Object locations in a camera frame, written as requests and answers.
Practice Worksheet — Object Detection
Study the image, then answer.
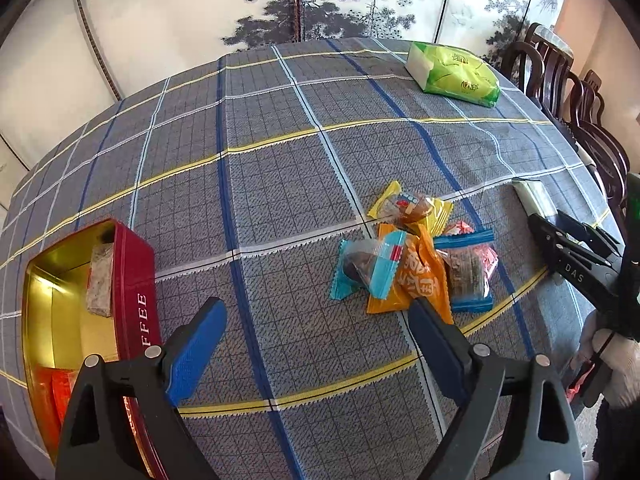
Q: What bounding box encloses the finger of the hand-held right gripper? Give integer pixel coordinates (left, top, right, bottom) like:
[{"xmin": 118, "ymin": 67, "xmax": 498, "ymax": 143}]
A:
[
  {"xmin": 527, "ymin": 212, "xmax": 577, "ymax": 274},
  {"xmin": 555, "ymin": 208, "xmax": 622, "ymax": 258}
]

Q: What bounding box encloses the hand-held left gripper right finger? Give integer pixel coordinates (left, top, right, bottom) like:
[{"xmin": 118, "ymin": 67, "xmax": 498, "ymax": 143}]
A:
[{"xmin": 406, "ymin": 296, "xmax": 586, "ymax": 480}]

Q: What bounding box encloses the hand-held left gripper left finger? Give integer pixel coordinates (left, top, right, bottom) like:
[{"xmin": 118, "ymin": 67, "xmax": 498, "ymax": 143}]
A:
[{"xmin": 54, "ymin": 296, "xmax": 229, "ymax": 480}]

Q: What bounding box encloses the long clear pastry packet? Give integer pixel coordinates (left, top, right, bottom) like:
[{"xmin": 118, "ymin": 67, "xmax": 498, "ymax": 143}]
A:
[{"xmin": 511, "ymin": 179, "xmax": 558, "ymax": 221}]

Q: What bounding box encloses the orange snack packet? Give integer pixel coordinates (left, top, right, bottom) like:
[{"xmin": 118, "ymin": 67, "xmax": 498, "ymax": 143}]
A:
[{"xmin": 366, "ymin": 222, "xmax": 455, "ymax": 326}]

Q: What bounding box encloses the clear blue-edged snack packet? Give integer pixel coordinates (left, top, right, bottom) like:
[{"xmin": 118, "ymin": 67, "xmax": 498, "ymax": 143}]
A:
[{"xmin": 432, "ymin": 228, "xmax": 496, "ymax": 311}]

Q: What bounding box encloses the light blue snack packet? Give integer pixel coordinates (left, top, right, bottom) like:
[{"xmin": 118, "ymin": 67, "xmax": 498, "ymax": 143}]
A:
[{"xmin": 329, "ymin": 237, "xmax": 408, "ymax": 301}]

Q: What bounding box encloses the red tin box gold inside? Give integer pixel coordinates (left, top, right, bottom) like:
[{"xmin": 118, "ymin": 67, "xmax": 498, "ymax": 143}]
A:
[{"xmin": 21, "ymin": 218, "xmax": 168, "ymax": 480}]

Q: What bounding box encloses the grey snack packet red label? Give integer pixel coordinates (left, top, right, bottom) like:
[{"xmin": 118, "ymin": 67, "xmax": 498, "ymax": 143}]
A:
[{"xmin": 85, "ymin": 242, "xmax": 117, "ymax": 317}]

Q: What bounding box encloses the large red snack packet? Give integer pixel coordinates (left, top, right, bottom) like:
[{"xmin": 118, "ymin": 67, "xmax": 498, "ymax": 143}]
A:
[{"xmin": 37, "ymin": 367, "xmax": 81, "ymax": 426}]

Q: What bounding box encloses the yellow snack packet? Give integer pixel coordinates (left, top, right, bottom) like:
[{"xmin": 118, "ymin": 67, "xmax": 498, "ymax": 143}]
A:
[{"xmin": 367, "ymin": 181, "xmax": 453, "ymax": 238}]

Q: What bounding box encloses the person's right hand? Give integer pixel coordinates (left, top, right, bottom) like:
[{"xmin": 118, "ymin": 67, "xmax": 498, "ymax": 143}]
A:
[{"xmin": 579, "ymin": 309, "xmax": 640, "ymax": 409}]

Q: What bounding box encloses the dark wooden chair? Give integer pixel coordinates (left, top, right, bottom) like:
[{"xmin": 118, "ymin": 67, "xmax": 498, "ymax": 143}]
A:
[
  {"xmin": 565, "ymin": 70, "xmax": 632, "ymax": 206},
  {"xmin": 500, "ymin": 22, "xmax": 576, "ymax": 121}
]

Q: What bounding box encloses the blue grey plaid tablecloth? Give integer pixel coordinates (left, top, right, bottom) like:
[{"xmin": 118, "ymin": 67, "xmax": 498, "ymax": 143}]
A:
[{"xmin": 0, "ymin": 37, "xmax": 623, "ymax": 480}]

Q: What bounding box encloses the green tissue pack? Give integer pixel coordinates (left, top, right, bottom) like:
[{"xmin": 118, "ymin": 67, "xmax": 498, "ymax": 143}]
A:
[{"xmin": 404, "ymin": 41, "xmax": 501, "ymax": 108}]

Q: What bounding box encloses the painted folding screen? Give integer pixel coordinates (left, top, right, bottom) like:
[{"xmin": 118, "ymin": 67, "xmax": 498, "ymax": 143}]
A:
[{"xmin": 0, "ymin": 0, "xmax": 571, "ymax": 201}]

